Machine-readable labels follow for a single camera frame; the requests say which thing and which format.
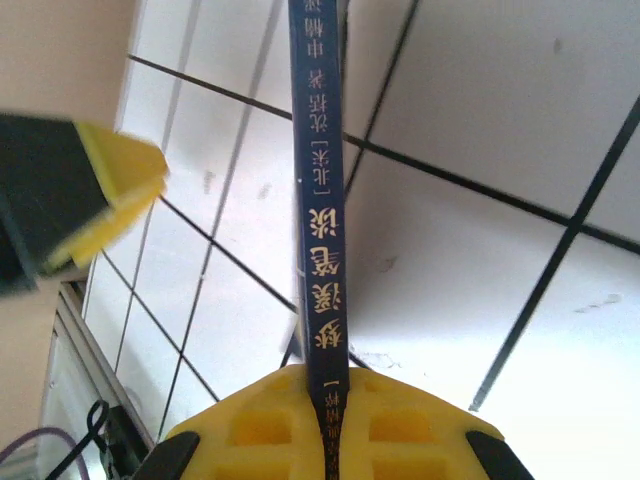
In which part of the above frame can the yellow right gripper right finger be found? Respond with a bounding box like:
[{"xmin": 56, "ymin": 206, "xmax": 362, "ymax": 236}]
[{"xmin": 343, "ymin": 366, "xmax": 537, "ymax": 480}]

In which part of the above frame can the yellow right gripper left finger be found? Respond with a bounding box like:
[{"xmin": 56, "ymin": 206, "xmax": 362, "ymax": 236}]
[{"xmin": 134, "ymin": 363, "xmax": 329, "ymax": 480}]

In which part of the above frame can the dark blue book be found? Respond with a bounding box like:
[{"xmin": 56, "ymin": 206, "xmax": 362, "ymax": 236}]
[{"xmin": 279, "ymin": 0, "xmax": 352, "ymax": 480}]

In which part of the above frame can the aluminium table side rail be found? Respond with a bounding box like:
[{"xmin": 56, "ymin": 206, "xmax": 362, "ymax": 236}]
[{"xmin": 38, "ymin": 278, "xmax": 169, "ymax": 454}]

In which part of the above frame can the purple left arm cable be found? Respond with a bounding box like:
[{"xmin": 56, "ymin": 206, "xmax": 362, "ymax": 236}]
[{"xmin": 0, "ymin": 426, "xmax": 69, "ymax": 480}]

